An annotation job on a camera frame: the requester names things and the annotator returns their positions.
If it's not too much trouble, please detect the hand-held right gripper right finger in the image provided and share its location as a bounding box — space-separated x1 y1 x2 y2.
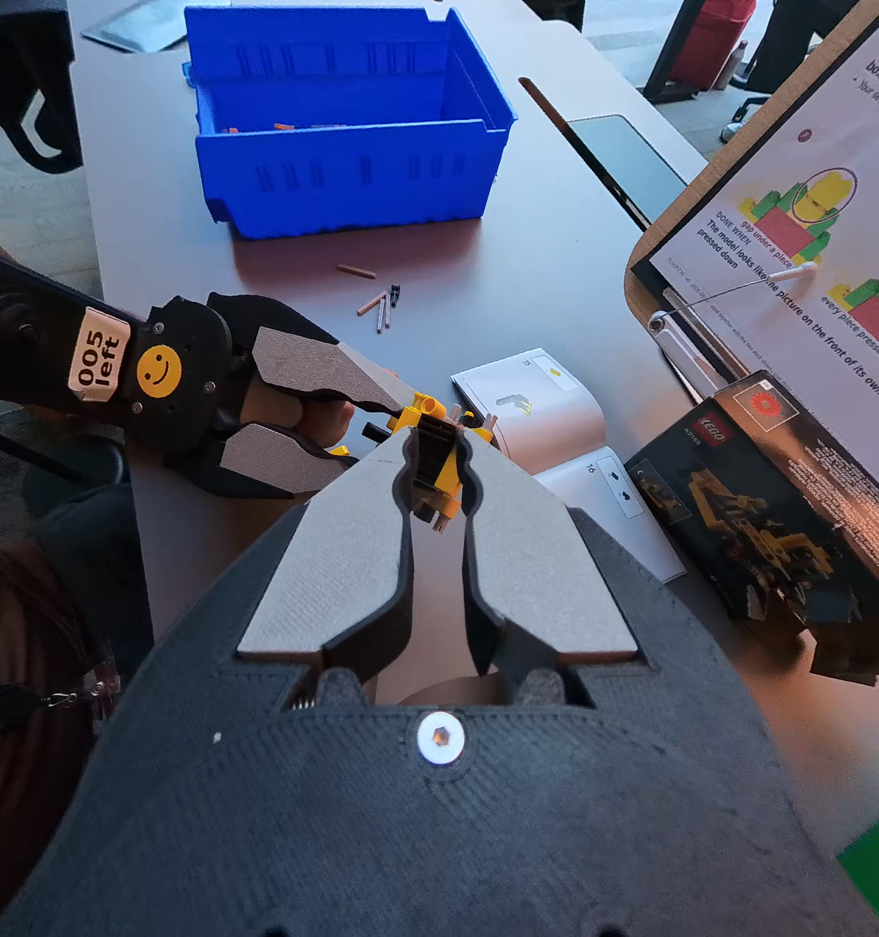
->
460 427 640 682

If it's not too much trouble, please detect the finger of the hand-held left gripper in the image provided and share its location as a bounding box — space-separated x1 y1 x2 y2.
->
251 326 416 414
220 423 358 496

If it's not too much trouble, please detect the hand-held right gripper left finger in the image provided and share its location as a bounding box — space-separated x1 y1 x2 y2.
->
236 427 417 685

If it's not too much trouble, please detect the yellow black lego model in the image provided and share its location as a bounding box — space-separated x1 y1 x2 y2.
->
348 393 497 534

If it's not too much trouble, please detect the white instruction booklet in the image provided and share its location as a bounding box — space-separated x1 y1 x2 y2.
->
450 347 688 584

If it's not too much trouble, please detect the black lego box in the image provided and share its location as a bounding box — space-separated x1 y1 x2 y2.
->
624 369 879 687

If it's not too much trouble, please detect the orange lego pins group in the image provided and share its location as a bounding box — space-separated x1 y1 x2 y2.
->
220 121 352 136

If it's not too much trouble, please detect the person's left hand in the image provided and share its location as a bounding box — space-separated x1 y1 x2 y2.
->
243 381 356 449

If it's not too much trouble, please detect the blue plastic bin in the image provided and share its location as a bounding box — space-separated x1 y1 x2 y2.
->
183 3 519 243

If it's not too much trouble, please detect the person's leg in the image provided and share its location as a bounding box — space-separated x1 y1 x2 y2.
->
33 479 155 645

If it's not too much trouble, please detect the grey laptop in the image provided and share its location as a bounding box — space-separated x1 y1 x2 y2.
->
81 0 228 54

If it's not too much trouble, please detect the clipboard with instruction sheet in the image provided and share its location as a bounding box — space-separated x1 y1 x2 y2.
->
648 0 879 509

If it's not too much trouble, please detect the red case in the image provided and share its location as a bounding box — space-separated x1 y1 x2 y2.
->
666 0 758 92

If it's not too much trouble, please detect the black badge reel lanyard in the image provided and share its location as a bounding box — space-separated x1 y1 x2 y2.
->
0 677 122 733

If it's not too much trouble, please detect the black metal frame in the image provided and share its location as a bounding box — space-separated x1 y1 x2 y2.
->
640 0 711 105

